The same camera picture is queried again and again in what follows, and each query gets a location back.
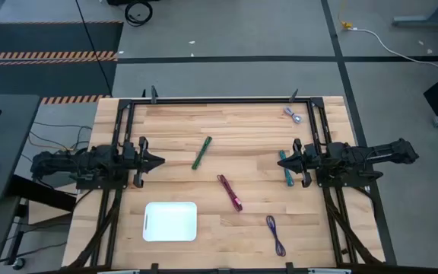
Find black hazard-striped floor mat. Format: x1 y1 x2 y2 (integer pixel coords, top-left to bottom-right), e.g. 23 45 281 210
0 20 125 106

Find dark grey side table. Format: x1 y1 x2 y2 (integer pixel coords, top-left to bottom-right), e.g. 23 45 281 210
0 94 42 202

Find loose thin wires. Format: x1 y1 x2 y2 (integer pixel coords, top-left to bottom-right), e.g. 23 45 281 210
20 120 94 163

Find black aluminium rig frame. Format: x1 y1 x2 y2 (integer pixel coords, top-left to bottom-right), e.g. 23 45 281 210
65 97 397 274

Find white floor cable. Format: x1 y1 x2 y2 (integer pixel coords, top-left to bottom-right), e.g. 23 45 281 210
348 27 438 78

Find grey metal table leg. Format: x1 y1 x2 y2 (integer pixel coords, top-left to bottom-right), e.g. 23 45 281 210
391 0 438 27

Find long black floor cable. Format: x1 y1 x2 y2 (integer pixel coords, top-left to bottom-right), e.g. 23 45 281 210
75 0 113 97

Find grey USB-C cable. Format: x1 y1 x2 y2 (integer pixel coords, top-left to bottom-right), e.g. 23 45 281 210
283 107 303 124

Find yellow cable plug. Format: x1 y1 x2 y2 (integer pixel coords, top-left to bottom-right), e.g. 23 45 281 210
338 0 354 31

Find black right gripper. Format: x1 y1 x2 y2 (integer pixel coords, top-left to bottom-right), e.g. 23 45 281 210
278 138 321 189

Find white plastic bin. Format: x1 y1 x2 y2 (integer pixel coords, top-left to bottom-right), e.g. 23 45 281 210
141 201 198 243

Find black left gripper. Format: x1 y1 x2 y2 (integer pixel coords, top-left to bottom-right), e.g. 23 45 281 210
122 135 166 190

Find coiled black floor cable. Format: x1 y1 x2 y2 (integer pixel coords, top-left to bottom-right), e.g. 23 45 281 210
124 0 154 27

